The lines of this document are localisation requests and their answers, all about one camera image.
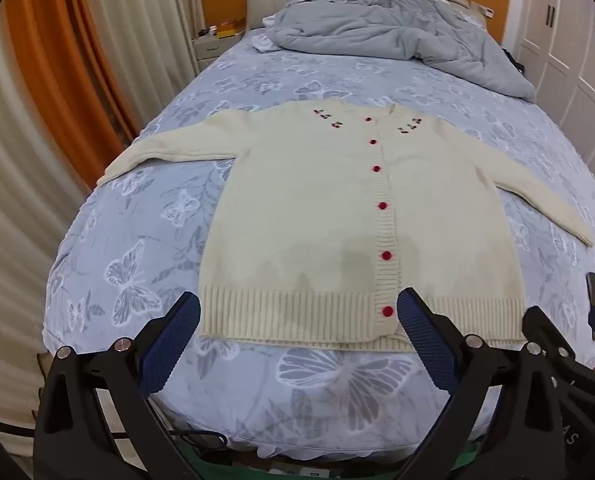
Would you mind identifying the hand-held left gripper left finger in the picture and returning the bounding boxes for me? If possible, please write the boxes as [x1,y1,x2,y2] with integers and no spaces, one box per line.
[35,291,201,480]

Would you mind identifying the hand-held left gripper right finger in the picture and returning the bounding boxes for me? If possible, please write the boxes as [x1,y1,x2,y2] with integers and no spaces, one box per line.
[396,287,573,480]

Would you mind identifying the cream knit cardigan red buttons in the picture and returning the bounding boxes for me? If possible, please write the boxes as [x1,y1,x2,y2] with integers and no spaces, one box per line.
[98,101,595,354]

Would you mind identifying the blue butterfly print bed sheet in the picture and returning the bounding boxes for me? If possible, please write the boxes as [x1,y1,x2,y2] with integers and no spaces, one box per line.
[42,35,595,457]

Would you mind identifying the cream curtain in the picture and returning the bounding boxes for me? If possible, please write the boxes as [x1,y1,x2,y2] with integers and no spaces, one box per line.
[0,10,104,432]
[78,0,201,132]

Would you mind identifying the white wardrobe doors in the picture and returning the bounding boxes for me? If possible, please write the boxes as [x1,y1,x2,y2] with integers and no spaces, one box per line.
[509,0,595,182]

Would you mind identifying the white nightstand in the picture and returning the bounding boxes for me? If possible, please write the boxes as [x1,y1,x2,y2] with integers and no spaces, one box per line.
[192,33,251,74]

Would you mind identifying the grey duvet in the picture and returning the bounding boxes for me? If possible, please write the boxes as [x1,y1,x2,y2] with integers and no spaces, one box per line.
[262,0,537,104]

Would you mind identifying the orange curtain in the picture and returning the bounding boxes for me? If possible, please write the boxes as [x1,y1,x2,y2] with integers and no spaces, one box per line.
[2,0,144,152]

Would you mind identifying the black cable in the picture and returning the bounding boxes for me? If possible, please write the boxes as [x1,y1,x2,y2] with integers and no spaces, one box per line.
[168,427,228,454]

